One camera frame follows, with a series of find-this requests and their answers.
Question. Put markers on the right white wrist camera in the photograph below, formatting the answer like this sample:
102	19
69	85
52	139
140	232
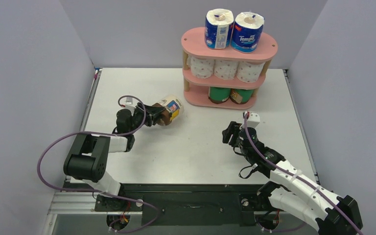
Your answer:
251	119

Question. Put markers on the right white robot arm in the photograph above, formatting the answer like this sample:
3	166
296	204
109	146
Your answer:
298	188

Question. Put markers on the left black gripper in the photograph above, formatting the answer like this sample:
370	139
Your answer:
151	113

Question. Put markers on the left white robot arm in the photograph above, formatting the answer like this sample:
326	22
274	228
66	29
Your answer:
88	156

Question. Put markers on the green brown roll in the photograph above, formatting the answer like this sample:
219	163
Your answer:
218	95
240	96

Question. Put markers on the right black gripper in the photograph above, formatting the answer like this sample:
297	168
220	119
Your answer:
232	134

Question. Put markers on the blue paper roll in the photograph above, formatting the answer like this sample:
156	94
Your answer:
218	28

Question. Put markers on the floral white paper roll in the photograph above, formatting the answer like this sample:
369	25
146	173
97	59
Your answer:
225	69

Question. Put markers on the beige brown paper roll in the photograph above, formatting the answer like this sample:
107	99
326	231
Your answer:
172	108

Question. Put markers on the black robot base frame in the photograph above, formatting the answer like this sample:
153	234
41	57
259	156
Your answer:
194	205

